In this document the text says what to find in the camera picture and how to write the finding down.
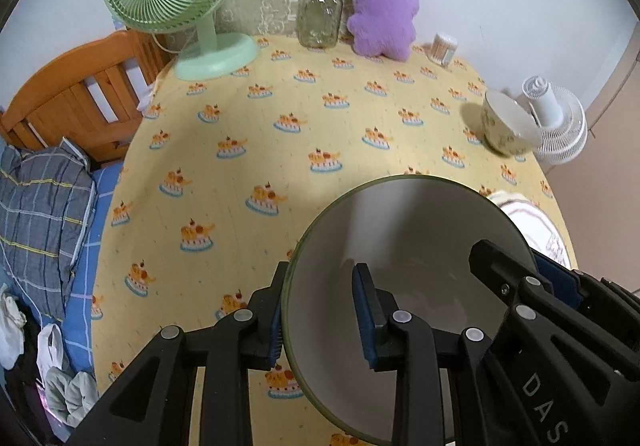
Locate grey cloth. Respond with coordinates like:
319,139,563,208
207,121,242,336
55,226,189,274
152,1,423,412
45,368,98,428

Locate purple plush toy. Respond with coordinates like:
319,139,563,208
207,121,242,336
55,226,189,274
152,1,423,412
346,0,420,61

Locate white plate with yellow flowers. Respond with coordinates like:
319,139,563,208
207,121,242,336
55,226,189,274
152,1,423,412
486,190,575,271

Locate glass jar with dark lid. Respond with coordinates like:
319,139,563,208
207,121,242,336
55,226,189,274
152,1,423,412
297,0,345,49

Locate white plastic bag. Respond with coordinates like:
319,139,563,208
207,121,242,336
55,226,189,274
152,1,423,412
37,323,66,373

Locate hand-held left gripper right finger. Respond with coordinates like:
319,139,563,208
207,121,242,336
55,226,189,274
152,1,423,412
351,263,537,446

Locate white fan cable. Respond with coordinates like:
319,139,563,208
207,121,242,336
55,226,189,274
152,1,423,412
150,30,181,57

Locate white desk fan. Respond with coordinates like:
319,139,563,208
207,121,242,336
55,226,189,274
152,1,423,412
520,76,588,167

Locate white cloth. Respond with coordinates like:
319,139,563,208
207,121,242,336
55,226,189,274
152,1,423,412
0,283,26,369

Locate blue plaid pillow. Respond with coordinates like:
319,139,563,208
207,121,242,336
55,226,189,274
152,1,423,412
0,136,97,321

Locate floral ceramic bowl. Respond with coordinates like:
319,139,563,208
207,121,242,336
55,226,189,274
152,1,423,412
481,90,543,157
280,175,538,446

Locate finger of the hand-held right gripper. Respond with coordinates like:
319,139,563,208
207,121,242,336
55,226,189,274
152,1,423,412
469,239,640,446
530,248,640,360

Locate wooden bed headboard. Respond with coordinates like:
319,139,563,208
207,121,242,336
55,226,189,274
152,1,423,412
0,30,171,161

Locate cotton swab container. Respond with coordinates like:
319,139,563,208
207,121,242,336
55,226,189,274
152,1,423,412
431,32,458,66

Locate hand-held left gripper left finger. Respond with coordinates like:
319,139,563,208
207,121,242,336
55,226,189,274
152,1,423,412
65,261,291,446

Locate yellow printed tablecloth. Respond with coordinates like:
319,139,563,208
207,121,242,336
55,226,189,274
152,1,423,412
90,33,571,446

